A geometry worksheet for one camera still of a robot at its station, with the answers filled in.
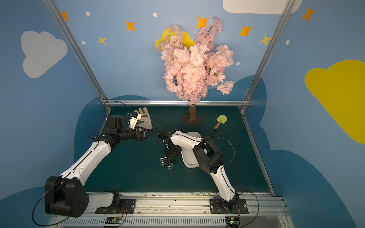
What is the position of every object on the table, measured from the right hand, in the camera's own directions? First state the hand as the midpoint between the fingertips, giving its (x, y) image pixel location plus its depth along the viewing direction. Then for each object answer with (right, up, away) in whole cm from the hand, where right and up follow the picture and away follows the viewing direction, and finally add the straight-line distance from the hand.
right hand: (174, 154), depth 94 cm
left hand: (-14, +18, -13) cm, 26 cm away
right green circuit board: (+32, -30, -21) cm, 49 cm away
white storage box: (+10, -1, 0) cm, 10 cm away
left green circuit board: (-30, -29, -22) cm, 47 cm away
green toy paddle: (+38, +24, +21) cm, 50 cm away
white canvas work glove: (-24, +22, +17) cm, 36 cm away
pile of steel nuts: (-4, -4, -4) cm, 7 cm away
